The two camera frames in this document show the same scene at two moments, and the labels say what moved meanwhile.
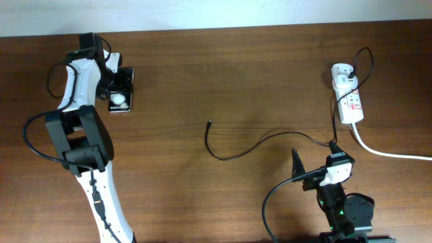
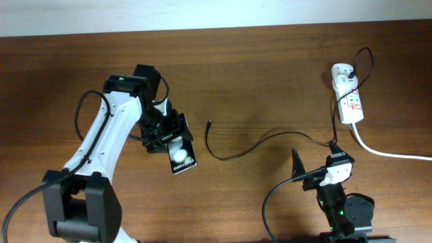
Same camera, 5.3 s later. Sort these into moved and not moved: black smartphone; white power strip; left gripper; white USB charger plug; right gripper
Moved: black smartphone; left gripper
Not moved: right gripper; white USB charger plug; white power strip
